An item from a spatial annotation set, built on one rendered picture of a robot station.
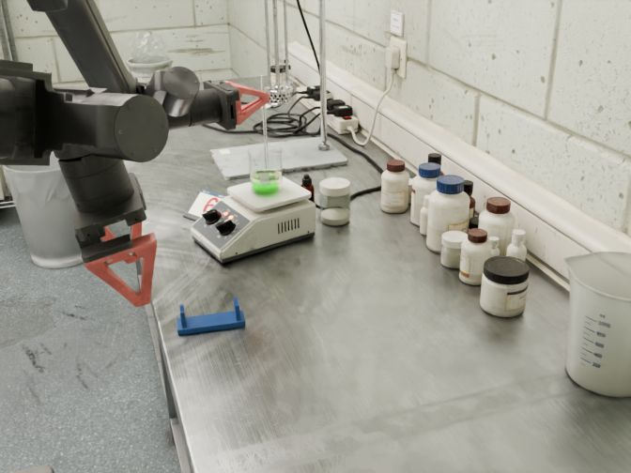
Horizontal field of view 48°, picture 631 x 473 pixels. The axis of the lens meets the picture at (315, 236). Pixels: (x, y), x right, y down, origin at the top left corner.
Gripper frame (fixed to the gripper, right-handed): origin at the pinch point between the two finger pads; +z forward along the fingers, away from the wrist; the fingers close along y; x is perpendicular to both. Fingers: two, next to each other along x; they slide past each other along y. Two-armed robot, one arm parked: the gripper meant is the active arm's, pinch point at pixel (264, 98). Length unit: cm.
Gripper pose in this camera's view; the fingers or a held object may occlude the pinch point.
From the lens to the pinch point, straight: 127.6
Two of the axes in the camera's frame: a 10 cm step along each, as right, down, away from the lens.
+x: 0.2, 9.0, 4.3
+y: -4.9, -3.7, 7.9
